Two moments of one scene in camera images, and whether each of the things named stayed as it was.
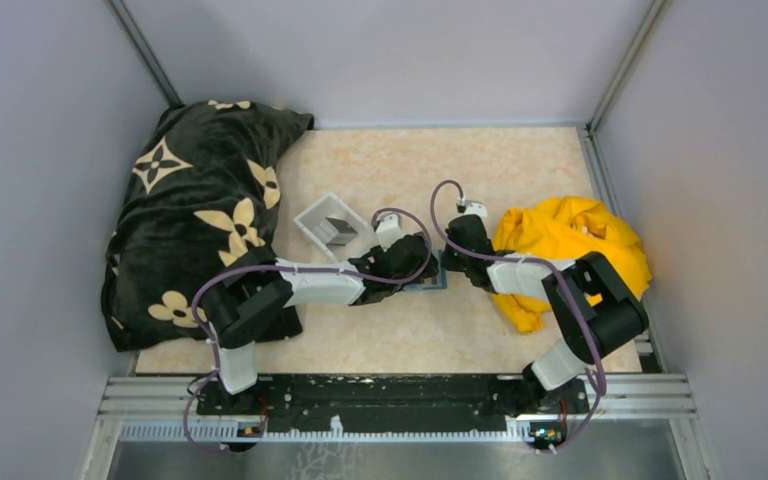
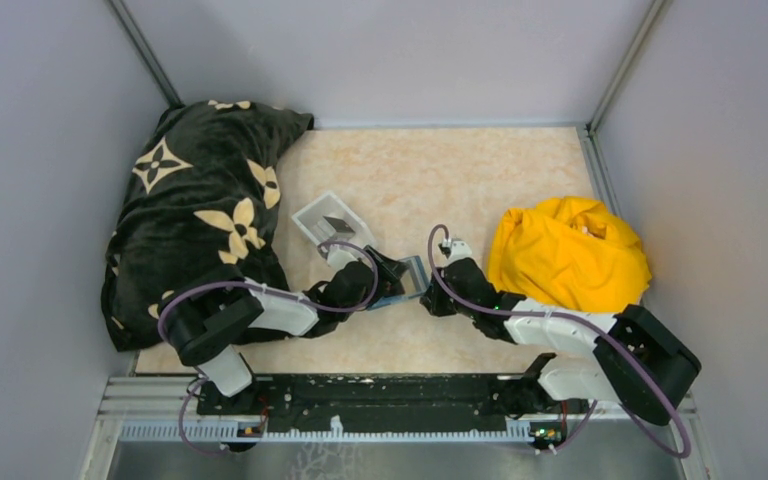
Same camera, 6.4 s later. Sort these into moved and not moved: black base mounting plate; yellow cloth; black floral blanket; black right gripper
Moved: black right gripper
Not moved: black floral blanket; black base mounting plate; yellow cloth
